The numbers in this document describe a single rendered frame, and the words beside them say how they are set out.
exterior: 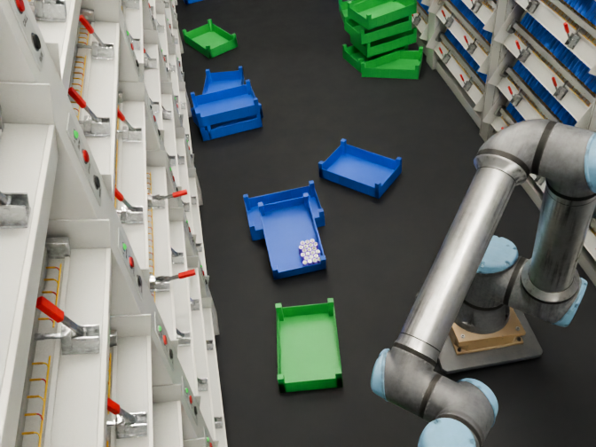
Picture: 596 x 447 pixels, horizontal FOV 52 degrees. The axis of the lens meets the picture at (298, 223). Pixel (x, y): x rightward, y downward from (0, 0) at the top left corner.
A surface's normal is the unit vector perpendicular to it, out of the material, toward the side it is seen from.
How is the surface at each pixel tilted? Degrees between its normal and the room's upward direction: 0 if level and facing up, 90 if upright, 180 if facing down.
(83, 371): 15
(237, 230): 0
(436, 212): 0
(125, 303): 90
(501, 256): 7
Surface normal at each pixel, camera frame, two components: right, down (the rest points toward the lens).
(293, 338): -0.10, -0.72
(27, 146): 0.16, -0.74
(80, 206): 0.19, 0.67
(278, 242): -0.04, -0.49
